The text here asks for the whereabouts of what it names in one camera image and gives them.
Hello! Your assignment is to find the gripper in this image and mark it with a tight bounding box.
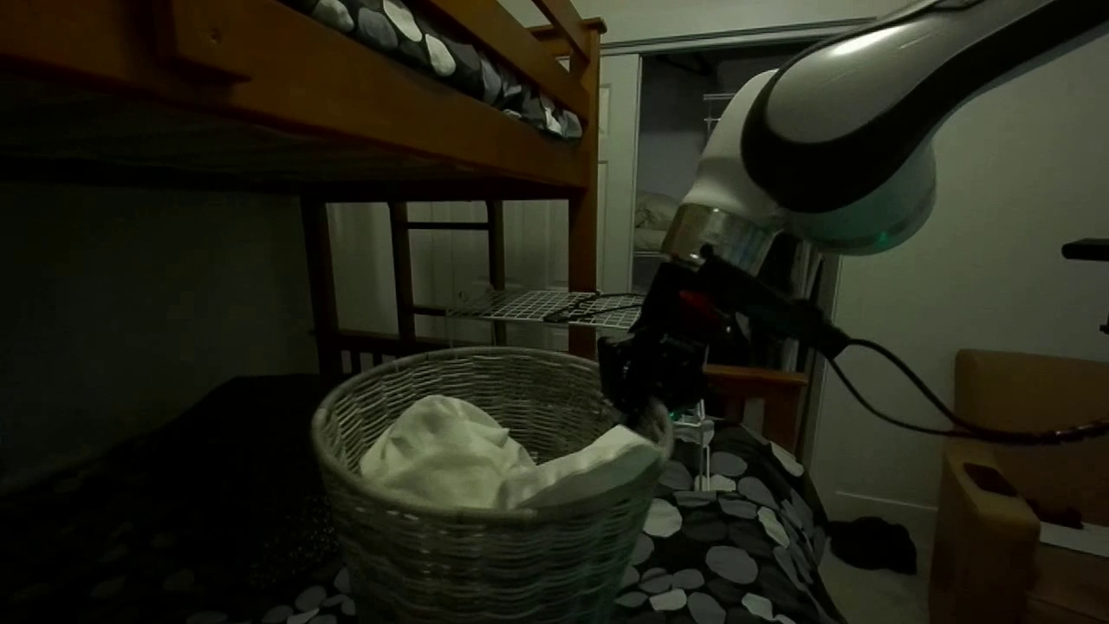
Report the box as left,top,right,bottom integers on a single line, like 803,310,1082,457
596,258,727,436

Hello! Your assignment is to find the white wicker basket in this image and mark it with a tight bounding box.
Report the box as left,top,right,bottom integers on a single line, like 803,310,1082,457
310,346,676,624

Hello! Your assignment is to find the pebble print bedding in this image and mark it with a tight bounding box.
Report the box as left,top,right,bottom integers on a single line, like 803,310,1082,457
0,373,852,624
290,0,584,142

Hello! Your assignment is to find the white cloth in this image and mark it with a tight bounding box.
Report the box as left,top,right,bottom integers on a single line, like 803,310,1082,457
359,394,663,511

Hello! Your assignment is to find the white pillow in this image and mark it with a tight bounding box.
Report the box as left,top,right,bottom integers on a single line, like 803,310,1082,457
635,191,683,254

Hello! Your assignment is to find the dark clothing heap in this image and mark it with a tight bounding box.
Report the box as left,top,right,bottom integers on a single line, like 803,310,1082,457
826,516,918,575

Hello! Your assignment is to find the brown wooden chair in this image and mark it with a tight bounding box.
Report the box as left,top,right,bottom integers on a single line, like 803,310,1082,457
929,348,1109,624

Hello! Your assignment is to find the wooden bunk bed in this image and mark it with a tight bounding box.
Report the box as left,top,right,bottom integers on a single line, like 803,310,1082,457
0,0,808,453

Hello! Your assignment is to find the white wire shelf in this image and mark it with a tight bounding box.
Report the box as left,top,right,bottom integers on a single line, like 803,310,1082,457
445,289,647,331

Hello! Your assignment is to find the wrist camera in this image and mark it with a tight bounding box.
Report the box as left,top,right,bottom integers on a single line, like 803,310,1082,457
697,246,852,360

